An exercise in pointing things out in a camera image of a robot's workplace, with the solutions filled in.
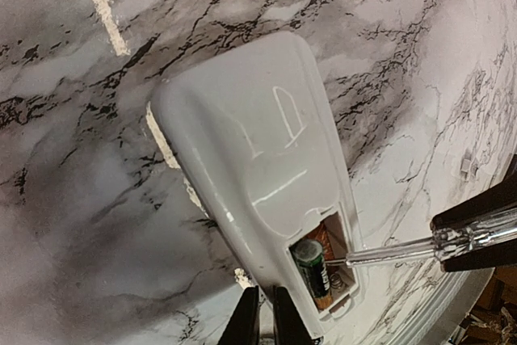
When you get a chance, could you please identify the white battery cover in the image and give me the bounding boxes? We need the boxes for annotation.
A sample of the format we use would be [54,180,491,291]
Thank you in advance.
[460,149,477,181]

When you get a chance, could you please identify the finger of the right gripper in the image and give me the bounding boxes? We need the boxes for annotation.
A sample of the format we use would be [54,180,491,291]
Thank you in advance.
[431,181,516,232]
[441,242,517,272]

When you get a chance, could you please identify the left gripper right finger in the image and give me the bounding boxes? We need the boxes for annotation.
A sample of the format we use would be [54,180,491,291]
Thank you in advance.
[273,286,313,345]

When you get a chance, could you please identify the white remote control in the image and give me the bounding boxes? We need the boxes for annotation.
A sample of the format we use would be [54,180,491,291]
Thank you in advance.
[150,32,366,338]

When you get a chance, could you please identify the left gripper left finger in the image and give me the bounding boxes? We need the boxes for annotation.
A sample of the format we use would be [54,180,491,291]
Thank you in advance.
[217,286,259,345]

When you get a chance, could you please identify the front aluminium frame rail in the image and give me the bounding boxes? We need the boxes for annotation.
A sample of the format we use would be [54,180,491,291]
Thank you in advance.
[389,268,494,344]

